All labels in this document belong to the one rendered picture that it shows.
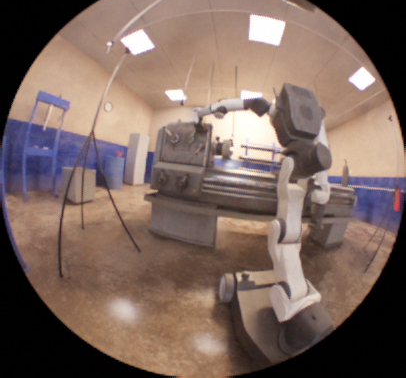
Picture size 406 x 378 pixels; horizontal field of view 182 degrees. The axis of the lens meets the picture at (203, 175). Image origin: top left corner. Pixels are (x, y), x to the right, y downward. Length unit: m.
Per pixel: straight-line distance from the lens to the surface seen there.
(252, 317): 0.74
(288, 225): 0.71
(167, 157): 1.43
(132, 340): 0.83
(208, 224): 1.35
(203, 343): 0.82
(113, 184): 3.72
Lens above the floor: 0.79
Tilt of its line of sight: 1 degrees down
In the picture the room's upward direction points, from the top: 7 degrees clockwise
